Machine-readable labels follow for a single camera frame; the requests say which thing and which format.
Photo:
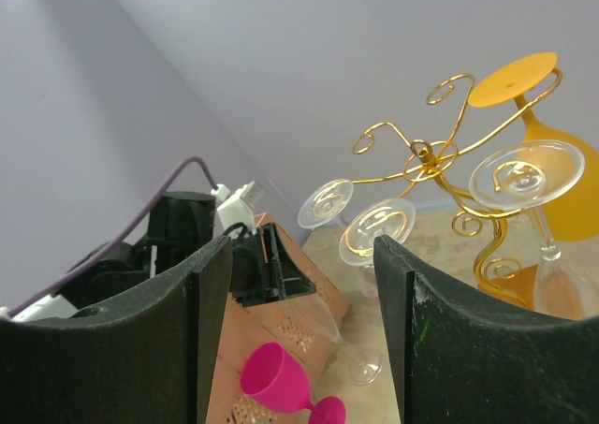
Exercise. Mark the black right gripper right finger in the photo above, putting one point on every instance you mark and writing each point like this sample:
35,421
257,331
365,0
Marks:
458,355

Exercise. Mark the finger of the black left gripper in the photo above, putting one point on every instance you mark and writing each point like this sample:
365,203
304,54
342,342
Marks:
263,271

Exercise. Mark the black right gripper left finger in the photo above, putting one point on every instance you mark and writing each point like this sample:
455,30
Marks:
146,355

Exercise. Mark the clear champagne flute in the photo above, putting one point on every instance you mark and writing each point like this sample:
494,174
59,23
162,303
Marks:
365,364
508,181

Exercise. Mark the clear wine glass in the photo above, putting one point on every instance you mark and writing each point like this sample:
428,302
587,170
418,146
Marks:
394,217
325,205

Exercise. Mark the magenta plastic goblet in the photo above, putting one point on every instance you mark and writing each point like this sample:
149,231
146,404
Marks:
276,380

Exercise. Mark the yellow plastic goblet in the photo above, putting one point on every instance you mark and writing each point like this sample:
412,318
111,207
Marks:
574,215

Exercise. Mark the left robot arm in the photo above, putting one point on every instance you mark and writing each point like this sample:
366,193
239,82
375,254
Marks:
179,224

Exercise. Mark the wooden rack base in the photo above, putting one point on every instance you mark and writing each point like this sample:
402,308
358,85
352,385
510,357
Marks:
516,290

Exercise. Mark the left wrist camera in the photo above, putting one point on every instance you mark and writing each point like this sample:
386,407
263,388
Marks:
238,206

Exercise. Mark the gold wire wine glass rack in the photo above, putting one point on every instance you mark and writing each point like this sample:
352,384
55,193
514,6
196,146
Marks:
432,165

